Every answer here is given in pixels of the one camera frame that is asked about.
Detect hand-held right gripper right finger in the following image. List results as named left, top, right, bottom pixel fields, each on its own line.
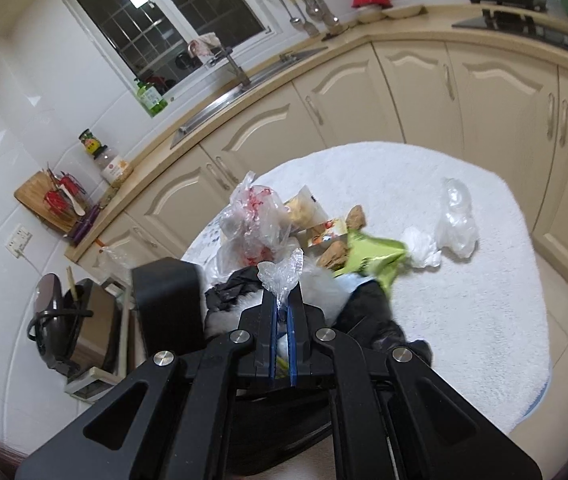
left=286, top=291, right=545, bottom=480

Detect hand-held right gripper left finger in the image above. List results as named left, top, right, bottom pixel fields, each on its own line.
left=14, top=287, right=285, bottom=480

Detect clear plastic wrap piece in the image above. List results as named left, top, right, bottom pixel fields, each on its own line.
left=257, top=249, right=305, bottom=311

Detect clear packet yellow snacks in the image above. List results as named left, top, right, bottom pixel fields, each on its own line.
left=284, top=185, right=331, bottom=234

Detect brown bread lump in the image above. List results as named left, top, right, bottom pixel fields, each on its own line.
left=345, top=204, right=371, bottom=234
left=318, top=240, right=351, bottom=269

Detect black plastic bag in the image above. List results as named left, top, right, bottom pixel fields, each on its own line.
left=205, top=269, right=433, bottom=367

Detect black rice cooker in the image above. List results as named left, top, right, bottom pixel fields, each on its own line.
left=27, top=272, right=120, bottom=378

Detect clear plastic bag red print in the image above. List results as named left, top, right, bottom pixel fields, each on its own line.
left=216, top=171, right=295, bottom=281

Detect green snack packet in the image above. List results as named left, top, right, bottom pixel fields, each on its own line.
left=333, top=229, right=409, bottom=301

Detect orange printed small wrapper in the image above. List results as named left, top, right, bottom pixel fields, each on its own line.
left=308, top=216, right=349, bottom=247

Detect red utensil holder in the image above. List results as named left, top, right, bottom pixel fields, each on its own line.
left=44, top=162, right=89, bottom=221

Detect white crumpled plastic bag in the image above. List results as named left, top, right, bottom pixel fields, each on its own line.
left=403, top=226, right=443, bottom=269

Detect glass jar yellow label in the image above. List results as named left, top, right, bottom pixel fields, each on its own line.
left=78, top=128, right=105, bottom=160

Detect wooden cutting board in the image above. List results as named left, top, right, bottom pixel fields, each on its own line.
left=14, top=170, right=84, bottom=233

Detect green dish soap bottle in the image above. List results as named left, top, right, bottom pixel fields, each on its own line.
left=136, top=78, right=169, bottom=117

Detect crumpled clear plastic bag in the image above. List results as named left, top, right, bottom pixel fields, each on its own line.
left=435, top=177, right=480, bottom=261

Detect steel kitchen sink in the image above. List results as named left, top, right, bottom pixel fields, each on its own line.
left=170, top=46, right=329, bottom=148

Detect steel faucet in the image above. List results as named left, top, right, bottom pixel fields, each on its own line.
left=209, top=47, right=252, bottom=86

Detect pinkish dish cloth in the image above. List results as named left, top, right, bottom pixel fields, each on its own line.
left=187, top=32, right=221, bottom=58

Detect cream kitchen cabinets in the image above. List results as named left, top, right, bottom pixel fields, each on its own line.
left=76, top=40, right=568, bottom=301

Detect kitchen window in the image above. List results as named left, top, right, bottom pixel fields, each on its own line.
left=58, top=0, right=279, bottom=106

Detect metal ladle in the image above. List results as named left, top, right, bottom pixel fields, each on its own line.
left=278, top=0, right=302, bottom=25

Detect metal spatula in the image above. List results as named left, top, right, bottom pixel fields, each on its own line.
left=289, top=0, right=321, bottom=37

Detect metal skimmer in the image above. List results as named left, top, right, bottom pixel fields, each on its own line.
left=304, top=0, right=342, bottom=28

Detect beige kitchen countertop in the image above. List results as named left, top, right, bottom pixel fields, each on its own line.
left=66, top=2, right=568, bottom=261

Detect beige plate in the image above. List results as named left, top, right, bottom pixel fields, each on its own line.
left=356, top=4, right=427, bottom=23

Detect black gas stove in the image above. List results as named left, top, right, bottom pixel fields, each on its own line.
left=451, top=7, right=568, bottom=66

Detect black flat tray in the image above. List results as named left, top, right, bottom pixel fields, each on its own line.
left=460, top=0, right=548, bottom=13

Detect white wall socket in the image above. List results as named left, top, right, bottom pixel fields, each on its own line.
left=5, top=225, right=33, bottom=258

